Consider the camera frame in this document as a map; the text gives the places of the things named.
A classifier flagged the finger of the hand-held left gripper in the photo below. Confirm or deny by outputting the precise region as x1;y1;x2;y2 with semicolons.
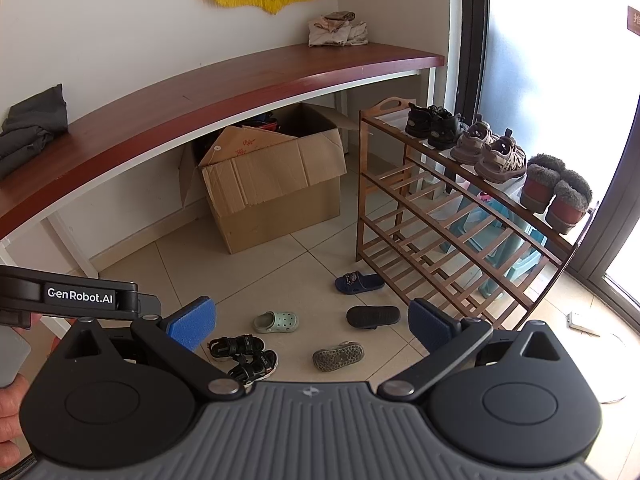
136;292;163;319

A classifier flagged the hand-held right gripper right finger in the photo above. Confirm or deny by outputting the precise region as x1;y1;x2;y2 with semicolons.
376;298;576;403

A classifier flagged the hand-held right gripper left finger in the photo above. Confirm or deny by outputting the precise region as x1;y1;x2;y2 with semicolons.
47;296;253;403

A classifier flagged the black strap sandal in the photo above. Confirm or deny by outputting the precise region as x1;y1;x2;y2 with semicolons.
207;335;266;363
227;350;279;394

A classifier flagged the wooden shoe rack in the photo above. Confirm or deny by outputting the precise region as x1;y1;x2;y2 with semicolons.
356;96;596;331

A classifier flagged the person's left hand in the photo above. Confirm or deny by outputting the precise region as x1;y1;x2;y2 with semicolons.
0;375;31;467

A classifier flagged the black slide slipper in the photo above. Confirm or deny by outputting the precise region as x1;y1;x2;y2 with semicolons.
346;305;402;331

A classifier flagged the green clog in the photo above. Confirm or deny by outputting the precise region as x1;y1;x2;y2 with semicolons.
253;311;297;335

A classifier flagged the blue slide slipper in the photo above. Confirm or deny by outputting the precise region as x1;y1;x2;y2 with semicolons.
335;271;386;295

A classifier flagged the grey-soled sandal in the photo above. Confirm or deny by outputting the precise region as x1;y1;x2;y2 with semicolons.
312;341;365;372

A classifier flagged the teal plastic stool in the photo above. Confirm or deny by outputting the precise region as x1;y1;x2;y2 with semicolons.
440;180;551;296

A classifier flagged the cardboard box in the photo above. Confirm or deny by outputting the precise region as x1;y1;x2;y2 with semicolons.
179;102;368;256

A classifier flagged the white flat floor item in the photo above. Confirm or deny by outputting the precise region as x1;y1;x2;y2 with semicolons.
567;311;601;337

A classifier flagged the grey cloth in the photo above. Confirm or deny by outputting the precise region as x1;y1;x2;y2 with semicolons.
0;84;68;181

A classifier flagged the beige sport sandal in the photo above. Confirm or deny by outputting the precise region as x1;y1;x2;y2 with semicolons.
475;129;527;184
450;121;501;165

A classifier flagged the white round floor disc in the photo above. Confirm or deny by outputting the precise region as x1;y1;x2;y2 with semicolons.
595;332;632;405

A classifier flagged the black sneaker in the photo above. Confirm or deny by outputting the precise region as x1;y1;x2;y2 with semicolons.
427;107;469;150
405;104;442;139

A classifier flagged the red-brown wooden desk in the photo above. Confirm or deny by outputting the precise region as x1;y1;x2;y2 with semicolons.
0;42;447;281

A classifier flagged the dark bag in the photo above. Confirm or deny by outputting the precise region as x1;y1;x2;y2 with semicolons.
243;115;279;135

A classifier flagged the folded beige cloth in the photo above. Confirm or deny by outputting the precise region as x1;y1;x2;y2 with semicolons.
307;10;371;48

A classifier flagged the dark door frame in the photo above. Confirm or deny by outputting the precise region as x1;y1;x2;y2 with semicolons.
459;0;640;311

